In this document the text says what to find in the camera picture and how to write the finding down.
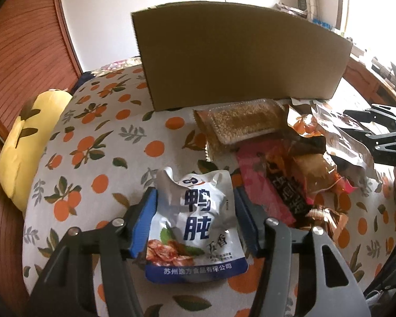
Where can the sesame snack clear tray pack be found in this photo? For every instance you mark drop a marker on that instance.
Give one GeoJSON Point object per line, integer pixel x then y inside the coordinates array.
{"type": "Point", "coordinates": [247, 119]}

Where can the gold brown snack packet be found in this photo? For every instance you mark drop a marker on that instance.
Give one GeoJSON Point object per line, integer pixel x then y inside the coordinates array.
{"type": "Point", "coordinates": [326, 221]}

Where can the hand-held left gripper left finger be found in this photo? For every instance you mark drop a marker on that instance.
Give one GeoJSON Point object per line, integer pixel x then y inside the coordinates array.
{"type": "Point", "coordinates": [145, 224]}

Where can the yellow plush pillow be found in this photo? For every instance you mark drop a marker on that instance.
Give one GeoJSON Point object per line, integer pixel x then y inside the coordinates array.
{"type": "Point", "coordinates": [23, 145]}

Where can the silver snack packet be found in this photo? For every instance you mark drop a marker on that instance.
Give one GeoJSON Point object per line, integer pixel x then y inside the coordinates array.
{"type": "Point", "coordinates": [346, 138]}

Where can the brown cardboard box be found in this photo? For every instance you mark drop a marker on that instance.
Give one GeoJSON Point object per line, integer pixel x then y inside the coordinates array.
{"type": "Point", "coordinates": [237, 59]}

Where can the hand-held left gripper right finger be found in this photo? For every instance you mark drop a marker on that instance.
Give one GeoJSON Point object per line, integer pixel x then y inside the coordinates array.
{"type": "Point", "coordinates": [242, 218]}

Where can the window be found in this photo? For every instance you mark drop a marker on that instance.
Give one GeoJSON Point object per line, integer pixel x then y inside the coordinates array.
{"type": "Point", "coordinates": [376, 6]}

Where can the orange fruit print bedspread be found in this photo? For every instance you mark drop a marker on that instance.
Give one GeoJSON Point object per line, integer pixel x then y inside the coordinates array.
{"type": "Point", "coordinates": [95, 158]}

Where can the pink snack packet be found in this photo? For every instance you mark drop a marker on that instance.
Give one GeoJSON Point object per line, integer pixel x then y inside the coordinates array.
{"type": "Point", "coordinates": [257, 178]}

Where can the floral quilt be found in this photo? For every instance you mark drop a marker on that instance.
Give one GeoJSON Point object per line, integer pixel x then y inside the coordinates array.
{"type": "Point", "coordinates": [118, 64]}

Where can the wooden desk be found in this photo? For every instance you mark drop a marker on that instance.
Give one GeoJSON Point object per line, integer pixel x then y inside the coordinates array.
{"type": "Point", "coordinates": [366, 79]}

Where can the wooden slatted wardrobe door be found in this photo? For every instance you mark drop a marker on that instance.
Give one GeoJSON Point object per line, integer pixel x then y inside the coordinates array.
{"type": "Point", "coordinates": [19, 39]}

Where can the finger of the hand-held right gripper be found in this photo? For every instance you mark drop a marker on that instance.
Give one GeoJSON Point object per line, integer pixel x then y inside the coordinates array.
{"type": "Point", "coordinates": [382, 114]}
{"type": "Point", "coordinates": [389, 148]}

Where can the clear orange bread packet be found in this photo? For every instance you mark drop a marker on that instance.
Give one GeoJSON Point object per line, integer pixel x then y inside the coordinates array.
{"type": "Point", "coordinates": [313, 171]}

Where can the white blue snack pouch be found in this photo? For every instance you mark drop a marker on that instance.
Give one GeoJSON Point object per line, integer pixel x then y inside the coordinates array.
{"type": "Point", "coordinates": [198, 224]}

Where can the orange foil snack packet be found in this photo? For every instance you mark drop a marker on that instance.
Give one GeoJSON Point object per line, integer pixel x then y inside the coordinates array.
{"type": "Point", "coordinates": [303, 123]}

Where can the dark blue cloth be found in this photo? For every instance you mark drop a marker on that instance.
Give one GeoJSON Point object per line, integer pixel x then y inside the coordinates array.
{"type": "Point", "coordinates": [84, 79]}

